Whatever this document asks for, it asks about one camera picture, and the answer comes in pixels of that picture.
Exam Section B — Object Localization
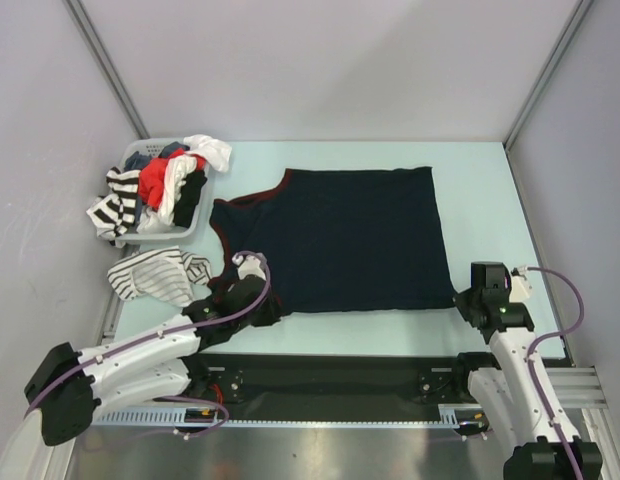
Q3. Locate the navy tank top red trim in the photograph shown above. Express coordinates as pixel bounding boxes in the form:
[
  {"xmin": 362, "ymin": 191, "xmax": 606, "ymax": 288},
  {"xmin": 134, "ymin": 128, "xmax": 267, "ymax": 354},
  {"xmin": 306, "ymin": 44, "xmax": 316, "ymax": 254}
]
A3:
[{"xmin": 209, "ymin": 167, "xmax": 455, "ymax": 315}]

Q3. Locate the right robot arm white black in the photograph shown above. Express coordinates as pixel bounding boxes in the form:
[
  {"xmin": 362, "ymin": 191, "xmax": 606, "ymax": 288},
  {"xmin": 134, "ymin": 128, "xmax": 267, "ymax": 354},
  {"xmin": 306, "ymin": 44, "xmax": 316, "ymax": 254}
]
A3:
[{"xmin": 451, "ymin": 262, "xmax": 603, "ymax": 479}]

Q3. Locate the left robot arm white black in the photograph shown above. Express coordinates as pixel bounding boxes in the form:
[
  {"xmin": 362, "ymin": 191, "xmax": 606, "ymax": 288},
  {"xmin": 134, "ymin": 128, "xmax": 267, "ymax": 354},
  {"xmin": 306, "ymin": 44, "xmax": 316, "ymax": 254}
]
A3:
[{"xmin": 24, "ymin": 275, "xmax": 281, "ymax": 446}]

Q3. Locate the thin striped white tank top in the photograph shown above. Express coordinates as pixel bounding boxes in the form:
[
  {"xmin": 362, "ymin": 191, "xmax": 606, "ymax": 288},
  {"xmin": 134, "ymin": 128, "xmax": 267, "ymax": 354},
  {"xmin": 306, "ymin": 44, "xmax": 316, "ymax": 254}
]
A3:
[{"xmin": 107, "ymin": 246, "xmax": 212, "ymax": 307}]

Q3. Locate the black white striped tank top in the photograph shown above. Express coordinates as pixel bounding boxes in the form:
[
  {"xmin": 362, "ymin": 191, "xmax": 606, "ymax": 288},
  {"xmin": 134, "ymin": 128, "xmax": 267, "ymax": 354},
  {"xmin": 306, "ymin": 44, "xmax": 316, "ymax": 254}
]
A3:
[{"xmin": 86, "ymin": 167, "xmax": 141, "ymax": 242}]

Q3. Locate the grey blue tank top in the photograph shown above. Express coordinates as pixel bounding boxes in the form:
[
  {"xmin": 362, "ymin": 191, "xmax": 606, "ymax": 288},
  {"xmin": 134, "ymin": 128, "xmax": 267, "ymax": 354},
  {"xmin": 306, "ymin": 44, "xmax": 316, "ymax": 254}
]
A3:
[{"xmin": 123, "ymin": 142, "xmax": 190, "ymax": 171}]

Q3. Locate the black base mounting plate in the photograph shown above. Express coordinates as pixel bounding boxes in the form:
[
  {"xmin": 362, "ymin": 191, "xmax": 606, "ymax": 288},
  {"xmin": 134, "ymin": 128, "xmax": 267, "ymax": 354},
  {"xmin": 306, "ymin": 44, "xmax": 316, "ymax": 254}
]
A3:
[{"xmin": 185, "ymin": 353, "xmax": 474, "ymax": 413}]

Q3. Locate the grey plastic laundry basket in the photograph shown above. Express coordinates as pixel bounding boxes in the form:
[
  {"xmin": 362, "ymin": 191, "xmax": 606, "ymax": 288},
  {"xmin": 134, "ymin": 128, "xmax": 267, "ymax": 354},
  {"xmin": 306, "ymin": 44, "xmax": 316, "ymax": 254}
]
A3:
[{"xmin": 118, "ymin": 137, "xmax": 213, "ymax": 245}]

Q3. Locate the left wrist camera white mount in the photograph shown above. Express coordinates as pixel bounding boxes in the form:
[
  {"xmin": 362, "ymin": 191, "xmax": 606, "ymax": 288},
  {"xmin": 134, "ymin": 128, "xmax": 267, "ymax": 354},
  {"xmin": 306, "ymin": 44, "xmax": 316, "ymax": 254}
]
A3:
[{"xmin": 231, "ymin": 252, "xmax": 267, "ymax": 280}]

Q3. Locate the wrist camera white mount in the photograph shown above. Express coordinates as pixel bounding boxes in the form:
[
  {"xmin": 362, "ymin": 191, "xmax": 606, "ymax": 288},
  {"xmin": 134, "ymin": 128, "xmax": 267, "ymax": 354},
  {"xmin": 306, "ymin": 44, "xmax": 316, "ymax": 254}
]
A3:
[
  {"xmin": 509, "ymin": 266, "xmax": 532, "ymax": 303},
  {"xmin": 231, "ymin": 252, "xmax": 267, "ymax": 280}
]

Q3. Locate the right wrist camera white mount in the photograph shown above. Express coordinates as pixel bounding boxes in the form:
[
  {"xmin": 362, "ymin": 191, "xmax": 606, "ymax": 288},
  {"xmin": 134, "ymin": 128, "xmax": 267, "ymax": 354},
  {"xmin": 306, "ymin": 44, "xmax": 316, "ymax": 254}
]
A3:
[{"xmin": 509, "ymin": 266, "xmax": 532, "ymax": 303}]

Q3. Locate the slotted cable duct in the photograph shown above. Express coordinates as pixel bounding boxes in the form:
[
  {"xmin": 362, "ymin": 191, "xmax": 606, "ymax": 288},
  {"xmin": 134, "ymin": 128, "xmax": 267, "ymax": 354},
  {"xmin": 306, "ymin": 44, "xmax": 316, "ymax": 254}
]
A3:
[{"xmin": 93, "ymin": 404, "xmax": 489, "ymax": 433}]

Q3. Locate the aluminium extrusion rail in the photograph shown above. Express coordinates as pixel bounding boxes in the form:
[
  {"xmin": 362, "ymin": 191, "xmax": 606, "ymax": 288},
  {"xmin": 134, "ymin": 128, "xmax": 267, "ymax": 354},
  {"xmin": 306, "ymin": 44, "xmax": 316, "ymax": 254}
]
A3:
[{"xmin": 547, "ymin": 367, "xmax": 607, "ymax": 409}]

